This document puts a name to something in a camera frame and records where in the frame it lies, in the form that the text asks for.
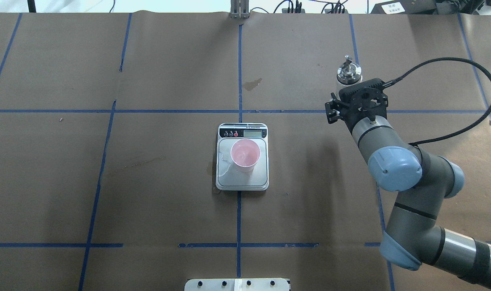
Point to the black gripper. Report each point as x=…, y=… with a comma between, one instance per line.
x=333, y=110

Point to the pink plastic cup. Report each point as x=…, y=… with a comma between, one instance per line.
x=245, y=153

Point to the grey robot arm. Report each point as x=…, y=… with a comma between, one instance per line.
x=422, y=181

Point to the silver digital kitchen scale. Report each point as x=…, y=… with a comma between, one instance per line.
x=228, y=177

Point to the aluminium frame post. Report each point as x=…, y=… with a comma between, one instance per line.
x=239, y=9

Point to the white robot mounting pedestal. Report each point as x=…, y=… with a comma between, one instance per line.
x=238, y=284

